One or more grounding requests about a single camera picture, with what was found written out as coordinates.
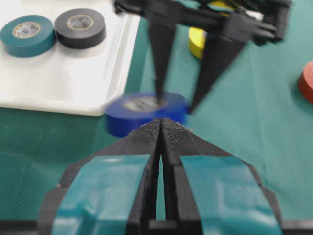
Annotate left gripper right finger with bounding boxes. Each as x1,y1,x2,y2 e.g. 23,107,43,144
160,118,282,235

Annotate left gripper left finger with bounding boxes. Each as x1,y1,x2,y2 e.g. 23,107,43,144
37,118,161,235

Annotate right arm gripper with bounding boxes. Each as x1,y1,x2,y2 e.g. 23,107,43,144
114,0,292,113

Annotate blue tape roll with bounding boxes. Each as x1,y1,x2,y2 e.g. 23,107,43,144
105,92,187,138

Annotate black tape roll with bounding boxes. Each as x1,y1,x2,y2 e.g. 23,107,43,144
54,8,106,49

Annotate teal green tape roll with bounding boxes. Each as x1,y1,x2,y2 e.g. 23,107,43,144
0,15,56,58

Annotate yellow tape roll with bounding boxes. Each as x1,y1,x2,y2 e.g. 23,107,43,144
188,0,234,60

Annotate white plastic tray case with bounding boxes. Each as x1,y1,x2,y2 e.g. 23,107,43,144
0,0,140,116

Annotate red orange tape roll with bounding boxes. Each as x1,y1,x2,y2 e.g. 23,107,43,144
298,61,313,103

